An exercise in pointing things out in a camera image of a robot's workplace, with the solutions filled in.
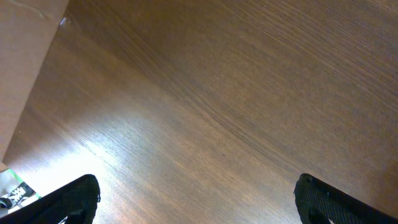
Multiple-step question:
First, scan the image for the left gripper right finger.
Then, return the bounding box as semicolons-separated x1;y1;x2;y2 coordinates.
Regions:
294;174;397;224

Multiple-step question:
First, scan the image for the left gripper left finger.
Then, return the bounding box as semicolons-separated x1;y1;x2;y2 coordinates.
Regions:
1;174;101;224

